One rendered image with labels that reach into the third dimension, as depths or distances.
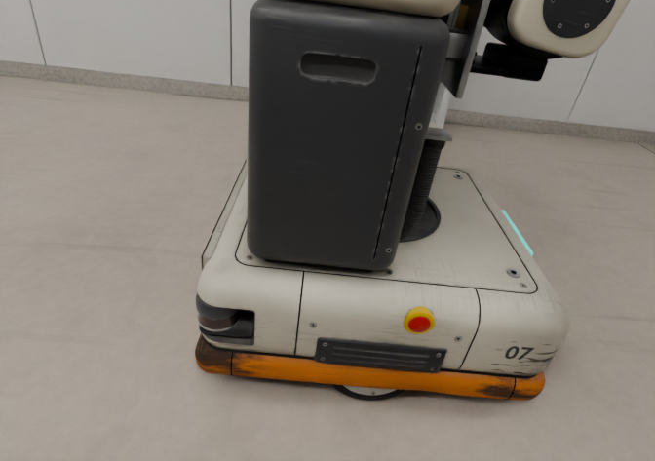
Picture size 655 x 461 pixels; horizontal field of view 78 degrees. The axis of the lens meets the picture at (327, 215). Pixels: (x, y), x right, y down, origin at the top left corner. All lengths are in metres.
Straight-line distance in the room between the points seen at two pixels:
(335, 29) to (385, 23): 0.06
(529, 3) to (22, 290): 1.18
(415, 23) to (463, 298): 0.44
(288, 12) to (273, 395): 0.68
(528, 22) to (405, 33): 0.26
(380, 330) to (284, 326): 0.16
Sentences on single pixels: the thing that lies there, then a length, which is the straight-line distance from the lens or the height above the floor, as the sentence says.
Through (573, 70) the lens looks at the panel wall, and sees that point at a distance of 2.79.
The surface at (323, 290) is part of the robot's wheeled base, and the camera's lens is 0.68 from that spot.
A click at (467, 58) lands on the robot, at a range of 0.75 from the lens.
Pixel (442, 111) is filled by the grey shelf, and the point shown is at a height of 0.19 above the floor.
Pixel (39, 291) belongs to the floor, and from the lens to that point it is 1.18.
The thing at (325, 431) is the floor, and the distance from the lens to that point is 0.85.
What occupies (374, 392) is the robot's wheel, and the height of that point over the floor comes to 0.04.
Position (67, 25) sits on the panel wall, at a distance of 2.69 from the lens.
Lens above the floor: 0.73
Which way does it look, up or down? 32 degrees down
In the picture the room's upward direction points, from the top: 8 degrees clockwise
